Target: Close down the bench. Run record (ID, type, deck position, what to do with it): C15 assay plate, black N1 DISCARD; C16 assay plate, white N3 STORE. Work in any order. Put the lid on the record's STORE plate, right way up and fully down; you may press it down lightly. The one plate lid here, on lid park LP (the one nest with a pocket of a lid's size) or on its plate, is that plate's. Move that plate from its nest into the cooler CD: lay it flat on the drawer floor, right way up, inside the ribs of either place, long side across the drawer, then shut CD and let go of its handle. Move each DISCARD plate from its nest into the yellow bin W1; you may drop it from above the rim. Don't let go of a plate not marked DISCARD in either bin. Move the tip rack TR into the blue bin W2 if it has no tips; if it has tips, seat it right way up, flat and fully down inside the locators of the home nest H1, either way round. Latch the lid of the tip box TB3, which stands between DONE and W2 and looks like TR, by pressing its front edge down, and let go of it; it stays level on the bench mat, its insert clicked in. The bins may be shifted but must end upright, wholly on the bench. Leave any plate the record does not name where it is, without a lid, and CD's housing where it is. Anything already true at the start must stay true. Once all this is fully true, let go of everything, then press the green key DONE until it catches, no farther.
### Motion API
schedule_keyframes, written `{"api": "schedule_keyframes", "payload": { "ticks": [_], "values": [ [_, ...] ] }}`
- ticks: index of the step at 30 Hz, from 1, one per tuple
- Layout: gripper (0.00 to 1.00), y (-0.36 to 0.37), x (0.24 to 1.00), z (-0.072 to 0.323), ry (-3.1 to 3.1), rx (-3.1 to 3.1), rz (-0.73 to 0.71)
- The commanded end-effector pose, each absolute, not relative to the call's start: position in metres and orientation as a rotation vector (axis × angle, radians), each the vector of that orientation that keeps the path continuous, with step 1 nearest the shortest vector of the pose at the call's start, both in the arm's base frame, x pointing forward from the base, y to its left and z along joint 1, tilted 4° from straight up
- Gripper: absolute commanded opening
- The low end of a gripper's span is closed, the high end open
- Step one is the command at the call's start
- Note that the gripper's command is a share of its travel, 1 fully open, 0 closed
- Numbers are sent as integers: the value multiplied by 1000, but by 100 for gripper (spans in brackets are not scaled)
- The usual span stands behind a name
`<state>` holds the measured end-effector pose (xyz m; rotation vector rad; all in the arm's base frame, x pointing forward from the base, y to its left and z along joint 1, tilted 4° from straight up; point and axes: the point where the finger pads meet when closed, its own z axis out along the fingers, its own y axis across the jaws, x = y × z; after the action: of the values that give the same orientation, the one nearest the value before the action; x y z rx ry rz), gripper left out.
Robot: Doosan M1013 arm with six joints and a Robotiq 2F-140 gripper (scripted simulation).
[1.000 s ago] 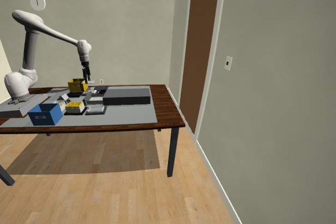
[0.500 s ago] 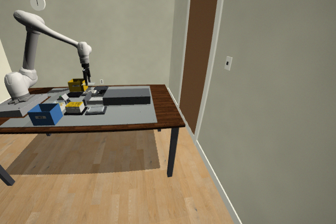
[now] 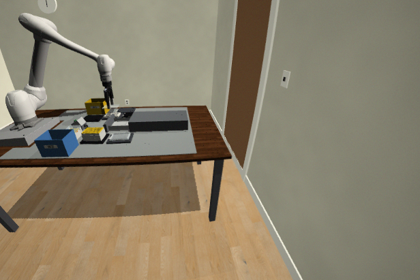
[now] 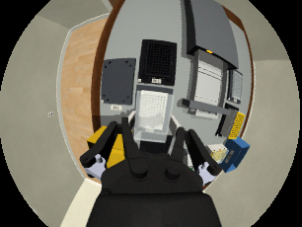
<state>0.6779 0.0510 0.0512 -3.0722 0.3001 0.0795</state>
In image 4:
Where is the yellow open-top bin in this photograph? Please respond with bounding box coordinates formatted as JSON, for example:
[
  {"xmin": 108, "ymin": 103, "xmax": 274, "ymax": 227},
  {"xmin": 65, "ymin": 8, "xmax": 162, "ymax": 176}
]
[{"xmin": 87, "ymin": 126, "xmax": 125, "ymax": 168}]

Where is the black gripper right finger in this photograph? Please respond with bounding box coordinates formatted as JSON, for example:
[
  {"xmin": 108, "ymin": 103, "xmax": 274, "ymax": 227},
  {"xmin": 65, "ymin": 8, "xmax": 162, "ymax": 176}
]
[{"xmin": 165, "ymin": 115, "xmax": 222, "ymax": 185}]

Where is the blue open-top bin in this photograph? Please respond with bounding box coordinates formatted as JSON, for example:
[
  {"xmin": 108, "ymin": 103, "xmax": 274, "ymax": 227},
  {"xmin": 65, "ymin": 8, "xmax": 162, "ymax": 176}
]
[{"xmin": 219, "ymin": 136, "xmax": 251, "ymax": 173}]

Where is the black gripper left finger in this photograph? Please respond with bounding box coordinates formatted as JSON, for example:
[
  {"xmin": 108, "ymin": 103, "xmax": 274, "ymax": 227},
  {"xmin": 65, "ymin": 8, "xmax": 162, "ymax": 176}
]
[{"xmin": 79, "ymin": 111, "xmax": 148, "ymax": 180}]

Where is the grey bench mat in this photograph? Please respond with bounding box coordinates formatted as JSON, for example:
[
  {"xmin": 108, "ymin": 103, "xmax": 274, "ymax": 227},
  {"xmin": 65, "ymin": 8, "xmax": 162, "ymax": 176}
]
[{"xmin": 100, "ymin": 0, "xmax": 252, "ymax": 148}]

